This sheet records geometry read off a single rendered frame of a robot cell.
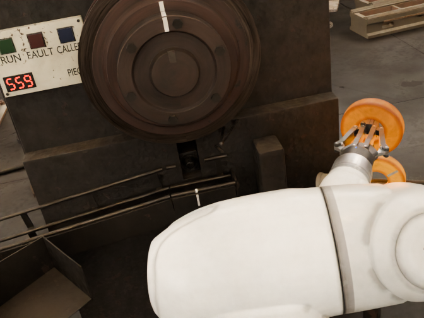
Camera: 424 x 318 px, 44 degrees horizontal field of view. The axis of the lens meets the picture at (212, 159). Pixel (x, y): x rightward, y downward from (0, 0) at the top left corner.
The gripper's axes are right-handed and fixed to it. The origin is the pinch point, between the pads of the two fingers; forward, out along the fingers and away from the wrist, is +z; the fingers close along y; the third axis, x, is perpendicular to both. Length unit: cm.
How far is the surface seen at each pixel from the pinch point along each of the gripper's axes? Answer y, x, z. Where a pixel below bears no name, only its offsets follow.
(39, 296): -77, -29, -55
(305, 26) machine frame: -23.6, 15.6, 24.8
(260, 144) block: -32.9, -12.4, 3.5
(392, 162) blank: 4.2, -15.7, 5.7
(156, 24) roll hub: -45, 33, -18
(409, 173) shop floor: -4, -99, 116
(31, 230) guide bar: -94, -25, -37
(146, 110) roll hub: -51, 12, -23
